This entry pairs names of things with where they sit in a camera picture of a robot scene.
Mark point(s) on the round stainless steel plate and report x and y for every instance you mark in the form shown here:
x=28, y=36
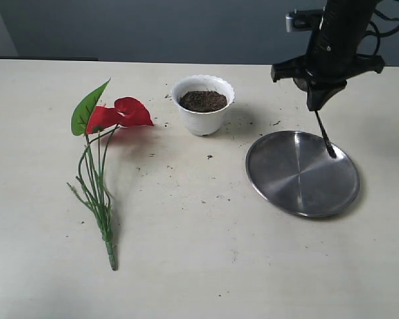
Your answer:
x=294, y=172

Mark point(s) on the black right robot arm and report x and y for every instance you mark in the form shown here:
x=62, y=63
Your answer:
x=349, y=11

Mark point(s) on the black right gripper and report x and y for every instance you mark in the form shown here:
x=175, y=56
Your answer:
x=330, y=59

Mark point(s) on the white plastic flower pot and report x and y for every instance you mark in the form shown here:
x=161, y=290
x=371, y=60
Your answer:
x=202, y=123

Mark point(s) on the stainless steel spork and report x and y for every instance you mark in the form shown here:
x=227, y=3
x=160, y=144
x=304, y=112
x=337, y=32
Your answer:
x=325, y=137

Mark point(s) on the dark soil in pot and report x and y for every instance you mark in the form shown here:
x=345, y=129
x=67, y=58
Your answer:
x=203, y=101

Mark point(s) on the red artificial anthurium flower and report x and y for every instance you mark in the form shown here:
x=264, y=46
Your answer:
x=97, y=124

